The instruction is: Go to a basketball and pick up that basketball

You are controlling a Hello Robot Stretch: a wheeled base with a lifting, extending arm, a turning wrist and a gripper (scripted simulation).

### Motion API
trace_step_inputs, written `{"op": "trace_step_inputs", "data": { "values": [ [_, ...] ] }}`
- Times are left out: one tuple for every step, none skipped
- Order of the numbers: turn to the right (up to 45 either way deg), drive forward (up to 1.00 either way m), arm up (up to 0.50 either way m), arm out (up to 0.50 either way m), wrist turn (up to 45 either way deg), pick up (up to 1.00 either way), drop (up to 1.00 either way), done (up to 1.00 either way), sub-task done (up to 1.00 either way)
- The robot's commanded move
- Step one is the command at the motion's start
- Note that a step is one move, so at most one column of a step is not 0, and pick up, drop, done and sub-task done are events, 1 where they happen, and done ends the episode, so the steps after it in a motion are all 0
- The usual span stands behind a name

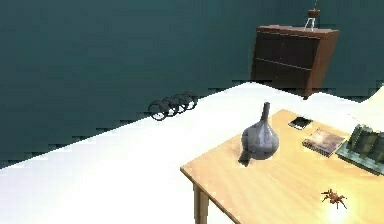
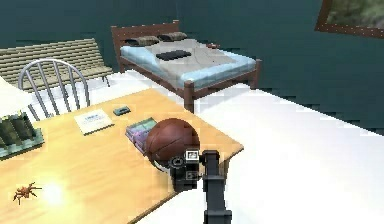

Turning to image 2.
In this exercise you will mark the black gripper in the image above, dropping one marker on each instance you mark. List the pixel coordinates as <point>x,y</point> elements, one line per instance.
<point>177,164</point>

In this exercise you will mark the brown basketball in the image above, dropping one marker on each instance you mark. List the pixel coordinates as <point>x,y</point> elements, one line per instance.
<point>170,140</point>

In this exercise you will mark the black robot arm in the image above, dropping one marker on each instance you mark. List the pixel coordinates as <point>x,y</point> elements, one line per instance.
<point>213,193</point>

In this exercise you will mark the green and purple box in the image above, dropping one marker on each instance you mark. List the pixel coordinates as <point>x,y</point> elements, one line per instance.
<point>138,131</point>

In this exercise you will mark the small teal box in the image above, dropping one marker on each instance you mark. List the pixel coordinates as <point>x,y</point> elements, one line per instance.
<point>121,110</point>

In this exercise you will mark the light wooden table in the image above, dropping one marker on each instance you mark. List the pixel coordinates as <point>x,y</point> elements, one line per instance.
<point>90,166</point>

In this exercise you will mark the white book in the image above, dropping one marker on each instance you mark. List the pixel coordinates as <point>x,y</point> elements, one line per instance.
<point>93,121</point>

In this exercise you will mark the brown bed with blue sheet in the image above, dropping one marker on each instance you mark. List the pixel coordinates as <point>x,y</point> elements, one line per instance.
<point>200,66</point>

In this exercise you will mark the black flat laptop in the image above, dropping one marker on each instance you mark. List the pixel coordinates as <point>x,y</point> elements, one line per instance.
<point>174,55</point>

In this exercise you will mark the dark grey pillow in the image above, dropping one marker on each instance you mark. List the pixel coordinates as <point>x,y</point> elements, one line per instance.
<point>173,36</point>
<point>143,41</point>

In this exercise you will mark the small red object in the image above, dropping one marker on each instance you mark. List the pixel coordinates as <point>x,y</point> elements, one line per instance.
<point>212,45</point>

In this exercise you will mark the orange spider toy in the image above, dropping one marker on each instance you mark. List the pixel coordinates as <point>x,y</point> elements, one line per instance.
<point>25,192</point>

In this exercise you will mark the beige slatted bench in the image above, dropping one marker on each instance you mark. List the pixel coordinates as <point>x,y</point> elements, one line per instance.
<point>66,56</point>

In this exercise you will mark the grey spindle-back chair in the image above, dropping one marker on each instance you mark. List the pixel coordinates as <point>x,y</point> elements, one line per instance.
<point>53,63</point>

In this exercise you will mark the white lampshade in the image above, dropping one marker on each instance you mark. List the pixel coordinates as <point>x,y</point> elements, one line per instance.
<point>11,98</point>

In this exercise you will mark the brown framed picture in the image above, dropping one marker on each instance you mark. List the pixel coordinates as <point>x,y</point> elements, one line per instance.
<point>350,30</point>

